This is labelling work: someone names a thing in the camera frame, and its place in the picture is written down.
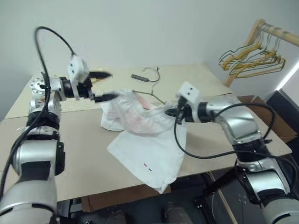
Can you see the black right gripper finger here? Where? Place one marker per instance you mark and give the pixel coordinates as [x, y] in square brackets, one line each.
[172, 112]

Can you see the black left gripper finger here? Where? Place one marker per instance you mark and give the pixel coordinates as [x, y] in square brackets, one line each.
[105, 96]
[100, 75]

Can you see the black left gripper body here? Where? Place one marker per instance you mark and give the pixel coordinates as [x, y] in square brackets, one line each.
[84, 89]

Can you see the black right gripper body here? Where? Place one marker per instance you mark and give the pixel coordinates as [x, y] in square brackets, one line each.
[190, 114]

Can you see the white shorts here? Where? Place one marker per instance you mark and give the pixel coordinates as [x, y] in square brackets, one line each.
[144, 149]

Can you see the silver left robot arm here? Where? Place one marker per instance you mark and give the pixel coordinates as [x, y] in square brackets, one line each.
[37, 154]

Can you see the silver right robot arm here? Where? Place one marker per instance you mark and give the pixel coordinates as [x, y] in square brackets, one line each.
[238, 121]

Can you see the brown cardboard box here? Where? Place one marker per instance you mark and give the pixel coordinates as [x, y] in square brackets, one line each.
[280, 126]

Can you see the dark rounded foot shape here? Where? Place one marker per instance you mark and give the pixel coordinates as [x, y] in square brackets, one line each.
[120, 217]
[174, 213]

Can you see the light wooden slat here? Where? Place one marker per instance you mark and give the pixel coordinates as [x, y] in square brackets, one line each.
[227, 207]

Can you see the brown cardboard sheet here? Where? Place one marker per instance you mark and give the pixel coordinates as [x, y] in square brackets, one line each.
[112, 198]

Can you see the wooden clothes rack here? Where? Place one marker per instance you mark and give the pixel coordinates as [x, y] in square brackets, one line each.
[287, 36]

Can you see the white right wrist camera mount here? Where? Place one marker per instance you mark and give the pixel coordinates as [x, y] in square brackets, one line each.
[189, 92]

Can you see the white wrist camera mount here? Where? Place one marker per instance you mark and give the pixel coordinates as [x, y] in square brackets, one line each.
[76, 66]
[189, 92]

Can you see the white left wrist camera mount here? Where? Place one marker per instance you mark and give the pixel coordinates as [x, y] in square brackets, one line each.
[76, 66]

